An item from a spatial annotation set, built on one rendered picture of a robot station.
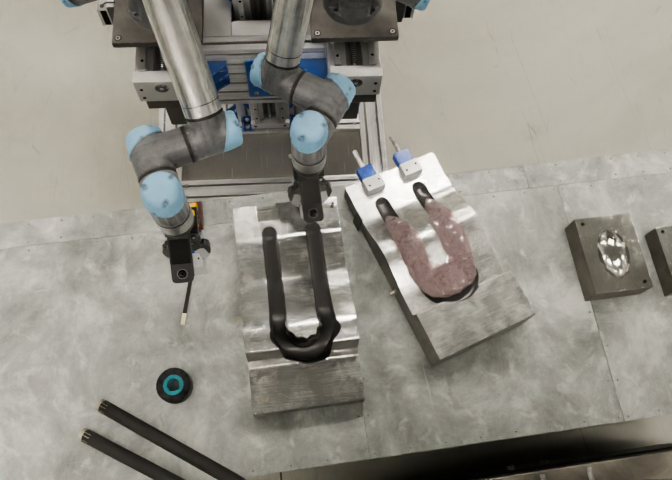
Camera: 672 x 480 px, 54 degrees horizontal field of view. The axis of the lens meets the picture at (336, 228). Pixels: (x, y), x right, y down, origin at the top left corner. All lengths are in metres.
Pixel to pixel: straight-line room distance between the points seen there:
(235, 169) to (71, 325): 0.98
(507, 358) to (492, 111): 1.46
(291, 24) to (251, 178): 1.16
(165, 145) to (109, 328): 0.58
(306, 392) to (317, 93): 0.68
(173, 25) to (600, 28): 2.41
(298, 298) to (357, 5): 0.73
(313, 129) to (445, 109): 1.61
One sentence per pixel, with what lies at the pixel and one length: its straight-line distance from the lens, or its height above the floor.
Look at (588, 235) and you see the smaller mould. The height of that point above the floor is 0.87.
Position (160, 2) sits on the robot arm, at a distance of 1.25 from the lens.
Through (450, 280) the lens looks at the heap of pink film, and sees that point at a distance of 1.61.
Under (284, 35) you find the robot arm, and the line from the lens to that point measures 1.36.
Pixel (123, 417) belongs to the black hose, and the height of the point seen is 0.85.
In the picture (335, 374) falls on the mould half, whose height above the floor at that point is 0.86.
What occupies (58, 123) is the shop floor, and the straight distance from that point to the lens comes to 2.96.
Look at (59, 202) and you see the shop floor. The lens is 2.80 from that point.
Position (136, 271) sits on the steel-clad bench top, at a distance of 1.74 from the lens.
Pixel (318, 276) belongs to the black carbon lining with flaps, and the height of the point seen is 0.88.
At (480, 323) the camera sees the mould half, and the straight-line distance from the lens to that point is 1.59.
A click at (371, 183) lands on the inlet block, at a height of 0.88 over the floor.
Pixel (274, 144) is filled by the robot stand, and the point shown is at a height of 0.21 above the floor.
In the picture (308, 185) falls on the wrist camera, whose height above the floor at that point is 1.07.
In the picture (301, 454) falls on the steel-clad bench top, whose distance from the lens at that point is 1.61.
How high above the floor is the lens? 2.41
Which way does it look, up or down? 69 degrees down
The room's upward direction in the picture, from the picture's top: 6 degrees clockwise
